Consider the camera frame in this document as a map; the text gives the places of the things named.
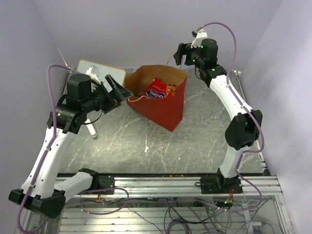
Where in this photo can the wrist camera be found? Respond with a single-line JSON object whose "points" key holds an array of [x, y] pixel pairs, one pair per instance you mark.
{"points": [[93, 72], [199, 36]]}

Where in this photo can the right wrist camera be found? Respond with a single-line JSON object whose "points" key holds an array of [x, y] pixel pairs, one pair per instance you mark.
{"points": [[199, 36]]}

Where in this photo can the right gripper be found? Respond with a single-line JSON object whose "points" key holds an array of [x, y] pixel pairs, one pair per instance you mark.
{"points": [[184, 49]]}

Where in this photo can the aluminium frame rail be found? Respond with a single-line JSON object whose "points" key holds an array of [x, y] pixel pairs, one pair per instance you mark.
{"points": [[148, 187]]}

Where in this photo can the red paper bag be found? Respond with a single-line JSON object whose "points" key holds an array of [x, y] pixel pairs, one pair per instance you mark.
{"points": [[166, 112]]}

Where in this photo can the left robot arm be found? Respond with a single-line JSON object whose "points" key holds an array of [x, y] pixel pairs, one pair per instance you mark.
{"points": [[40, 193]]}

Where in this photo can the white marker pen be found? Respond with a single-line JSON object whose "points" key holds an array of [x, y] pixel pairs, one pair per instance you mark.
{"points": [[91, 129]]}

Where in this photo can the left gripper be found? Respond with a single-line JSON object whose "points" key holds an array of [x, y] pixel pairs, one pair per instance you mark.
{"points": [[123, 93]]}

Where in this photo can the red snack packet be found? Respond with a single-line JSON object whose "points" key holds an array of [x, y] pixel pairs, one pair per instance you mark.
{"points": [[158, 89]]}

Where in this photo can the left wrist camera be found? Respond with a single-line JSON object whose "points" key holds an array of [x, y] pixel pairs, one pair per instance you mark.
{"points": [[93, 72]]}

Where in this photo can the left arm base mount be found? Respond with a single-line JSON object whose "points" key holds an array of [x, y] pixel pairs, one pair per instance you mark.
{"points": [[105, 183]]}

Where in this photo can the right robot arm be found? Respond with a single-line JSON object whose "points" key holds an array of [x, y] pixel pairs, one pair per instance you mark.
{"points": [[243, 129]]}

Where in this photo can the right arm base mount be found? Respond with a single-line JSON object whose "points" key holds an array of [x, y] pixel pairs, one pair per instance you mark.
{"points": [[214, 184]]}

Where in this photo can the small whiteboard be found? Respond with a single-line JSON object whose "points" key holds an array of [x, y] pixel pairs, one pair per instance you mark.
{"points": [[117, 73]]}

